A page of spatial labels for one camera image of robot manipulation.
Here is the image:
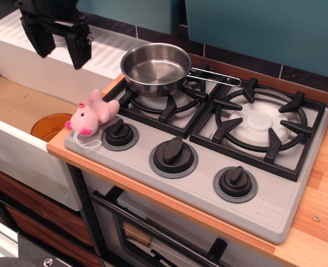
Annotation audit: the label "orange plastic bowl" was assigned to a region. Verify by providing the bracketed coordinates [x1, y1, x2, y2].
[31, 113, 72, 142]

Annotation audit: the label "toy oven door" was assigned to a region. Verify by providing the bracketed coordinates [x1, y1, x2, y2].
[90, 183, 254, 267]

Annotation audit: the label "black right stove knob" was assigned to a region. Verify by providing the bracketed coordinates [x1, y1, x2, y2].
[213, 166, 258, 204]

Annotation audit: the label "teal cabinet right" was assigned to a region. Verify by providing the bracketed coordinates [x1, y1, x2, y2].
[185, 1, 328, 77]

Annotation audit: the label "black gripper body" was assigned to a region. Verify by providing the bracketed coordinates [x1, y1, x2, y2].
[15, 1, 90, 35]

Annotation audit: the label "black middle stove knob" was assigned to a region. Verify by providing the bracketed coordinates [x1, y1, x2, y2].
[149, 137, 198, 179]

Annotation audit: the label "white right burner cap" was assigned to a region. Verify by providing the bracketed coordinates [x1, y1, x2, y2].
[229, 101, 290, 147]

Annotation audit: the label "stainless steel pan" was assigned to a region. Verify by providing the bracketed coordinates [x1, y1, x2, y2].
[120, 43, 242, 97]

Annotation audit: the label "black left burner grate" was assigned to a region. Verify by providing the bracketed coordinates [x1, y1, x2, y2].
[103, 64, 218, 139]

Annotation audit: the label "black left stove knob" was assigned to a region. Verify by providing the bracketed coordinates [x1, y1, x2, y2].
[101, 119, 139, 151]

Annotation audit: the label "black stove knob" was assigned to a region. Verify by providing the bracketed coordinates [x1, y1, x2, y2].
[149, 137, 198, 179]
[101, 119, 139, 151]
[213, 166, 258, 204]

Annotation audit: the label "pink stuffed pig toy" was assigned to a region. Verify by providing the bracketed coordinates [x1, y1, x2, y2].
[65, 90, 120, 137]

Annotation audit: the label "wooden drawer fronts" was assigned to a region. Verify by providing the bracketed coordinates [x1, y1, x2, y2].
[0, 171, 104, 266]

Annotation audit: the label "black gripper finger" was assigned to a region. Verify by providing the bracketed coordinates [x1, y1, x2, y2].
[65, 28, 92, 70]
[22, 22, 56, 58]

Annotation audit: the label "white toy sink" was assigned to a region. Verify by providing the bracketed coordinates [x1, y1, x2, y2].
[0, 7, 153, 212]

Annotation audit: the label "grey toy faucet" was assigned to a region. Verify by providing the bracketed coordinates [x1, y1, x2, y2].
[53, 34, 67, 47]

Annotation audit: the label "black burner grate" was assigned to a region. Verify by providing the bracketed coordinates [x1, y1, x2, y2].
[103, 64, 218, 139]
[190, 78, 327, 181]

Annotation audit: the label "black right burner grate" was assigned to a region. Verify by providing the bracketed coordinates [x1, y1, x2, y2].
[190, 78, 327, 181]

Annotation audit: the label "black oven door handle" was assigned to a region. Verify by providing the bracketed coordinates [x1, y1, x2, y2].
[91, 187, 227, 266]

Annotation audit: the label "grey toy stove top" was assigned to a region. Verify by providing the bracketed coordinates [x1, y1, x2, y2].
[63, 74, 328, 245]

